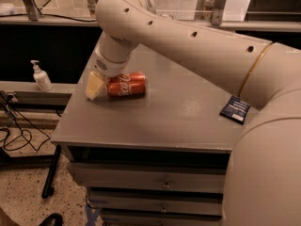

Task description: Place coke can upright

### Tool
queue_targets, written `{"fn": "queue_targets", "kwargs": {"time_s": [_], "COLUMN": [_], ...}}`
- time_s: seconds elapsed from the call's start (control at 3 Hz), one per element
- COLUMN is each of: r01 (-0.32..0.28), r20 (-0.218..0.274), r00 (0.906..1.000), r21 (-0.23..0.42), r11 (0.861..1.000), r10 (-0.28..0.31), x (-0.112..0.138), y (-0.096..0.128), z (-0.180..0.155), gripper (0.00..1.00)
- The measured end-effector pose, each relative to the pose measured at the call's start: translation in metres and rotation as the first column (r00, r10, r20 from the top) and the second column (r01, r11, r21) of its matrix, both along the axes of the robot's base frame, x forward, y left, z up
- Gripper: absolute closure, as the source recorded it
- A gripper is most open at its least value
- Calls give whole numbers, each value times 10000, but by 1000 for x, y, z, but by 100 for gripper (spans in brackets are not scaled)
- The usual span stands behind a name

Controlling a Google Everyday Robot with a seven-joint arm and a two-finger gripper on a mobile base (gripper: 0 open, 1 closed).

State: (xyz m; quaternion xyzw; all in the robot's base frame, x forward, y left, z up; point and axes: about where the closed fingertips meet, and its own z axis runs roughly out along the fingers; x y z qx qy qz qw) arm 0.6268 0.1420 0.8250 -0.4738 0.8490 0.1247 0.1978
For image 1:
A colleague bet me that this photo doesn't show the black stand leg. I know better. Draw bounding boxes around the black stand leg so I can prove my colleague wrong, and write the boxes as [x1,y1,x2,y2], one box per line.
[41,145,61,199]

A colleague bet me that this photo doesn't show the dark blue snack packet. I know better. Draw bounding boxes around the dark blue snack packet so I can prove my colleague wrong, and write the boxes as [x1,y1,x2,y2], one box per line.
[220,96,250,124]

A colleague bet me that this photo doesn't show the white pump sanitizer bottle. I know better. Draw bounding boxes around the white pump sanitizer bottle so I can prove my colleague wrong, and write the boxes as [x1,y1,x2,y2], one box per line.
[31,60,53,91]

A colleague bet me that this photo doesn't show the bottom drawer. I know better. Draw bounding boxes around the bottom drawer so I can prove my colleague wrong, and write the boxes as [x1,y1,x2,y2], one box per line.
[101,209,222,226]

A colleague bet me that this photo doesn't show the middle drawer with knob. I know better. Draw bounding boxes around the middle drawer with knob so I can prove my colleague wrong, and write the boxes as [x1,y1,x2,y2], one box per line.
[88,191,223,216]

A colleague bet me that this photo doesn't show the red coke can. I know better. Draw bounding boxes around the red coke can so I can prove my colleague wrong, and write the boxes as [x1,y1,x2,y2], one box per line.
[106,72,147,97]

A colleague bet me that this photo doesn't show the black cable on ledge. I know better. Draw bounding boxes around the black cable on ledge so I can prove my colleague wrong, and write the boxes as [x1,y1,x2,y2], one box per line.
[0,12,98,24]

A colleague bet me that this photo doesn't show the drawer with knob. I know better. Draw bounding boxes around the drawer with knob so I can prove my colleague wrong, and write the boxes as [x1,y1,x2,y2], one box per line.
[67,162,225,193]
[88,191,223,216]

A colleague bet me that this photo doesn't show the black shoe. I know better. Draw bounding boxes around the black shoe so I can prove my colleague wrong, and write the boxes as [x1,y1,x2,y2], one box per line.
[39,213,63,226]

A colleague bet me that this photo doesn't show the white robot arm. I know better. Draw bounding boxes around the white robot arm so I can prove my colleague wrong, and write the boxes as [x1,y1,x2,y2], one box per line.
[86,0,301,226]

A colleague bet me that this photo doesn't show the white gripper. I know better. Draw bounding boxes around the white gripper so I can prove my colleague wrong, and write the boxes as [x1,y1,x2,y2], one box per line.
[86,50,130,100]

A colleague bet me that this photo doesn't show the top drawer with knob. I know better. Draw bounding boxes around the top drawer with knob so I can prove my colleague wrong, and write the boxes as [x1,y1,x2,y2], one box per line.
[67,162,225,193]

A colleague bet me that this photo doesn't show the grey drawer cabinet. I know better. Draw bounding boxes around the grey drawer cabinet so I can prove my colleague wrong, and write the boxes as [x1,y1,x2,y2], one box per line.
[50,27,261,226]

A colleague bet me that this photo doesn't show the black floor cables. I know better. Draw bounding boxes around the black floor cables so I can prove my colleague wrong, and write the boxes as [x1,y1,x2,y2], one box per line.
[0,91,64,153]

